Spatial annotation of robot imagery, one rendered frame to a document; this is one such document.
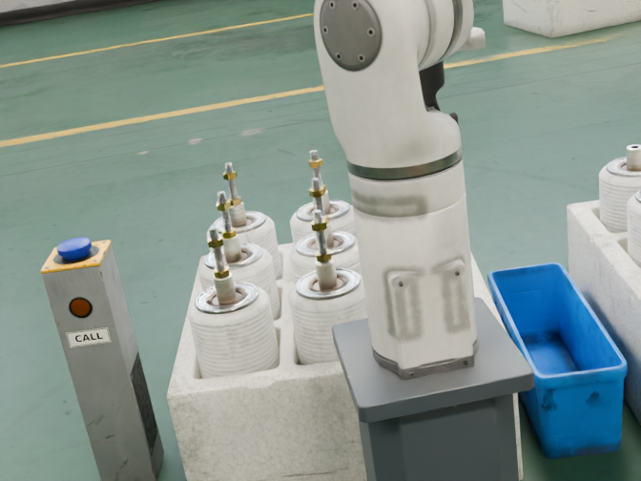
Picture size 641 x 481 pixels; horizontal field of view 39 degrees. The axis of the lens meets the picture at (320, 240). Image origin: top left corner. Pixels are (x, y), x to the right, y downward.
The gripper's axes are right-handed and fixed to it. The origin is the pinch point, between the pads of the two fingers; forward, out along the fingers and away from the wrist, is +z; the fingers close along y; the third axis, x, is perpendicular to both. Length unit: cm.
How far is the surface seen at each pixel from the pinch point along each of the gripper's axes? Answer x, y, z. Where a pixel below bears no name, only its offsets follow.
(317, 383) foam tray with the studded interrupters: -16.1, 0.6, 18.6
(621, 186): 34.6, -5.7, 11.5
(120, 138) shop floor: 10, -191, 36
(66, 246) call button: -35.7, -21.0, 2.6
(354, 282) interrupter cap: -8.0, -3.2, 10.3
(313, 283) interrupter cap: -11.7, -6.5, 10.5
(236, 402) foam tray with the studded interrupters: -24.5, -3.5, 19.7
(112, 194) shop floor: -7, -140, 36
